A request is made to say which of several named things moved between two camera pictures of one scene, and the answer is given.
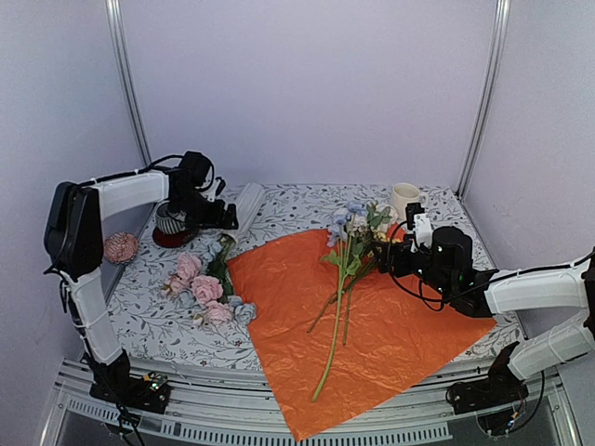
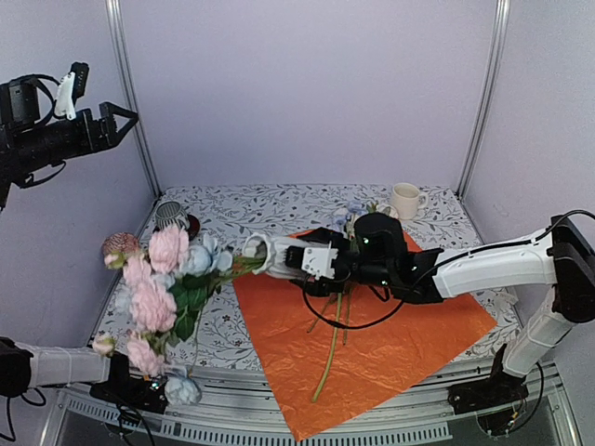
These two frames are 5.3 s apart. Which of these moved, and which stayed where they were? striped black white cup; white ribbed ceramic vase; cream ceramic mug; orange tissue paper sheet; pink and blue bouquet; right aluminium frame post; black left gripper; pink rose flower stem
Moved: black left gripper; white ribbed ceramic vase; pink rose flower stem; pink and blue bouquet
Stayed: orange tissue paper sheet; striped black white cup; cream ceramic mug; right aluminium frame post
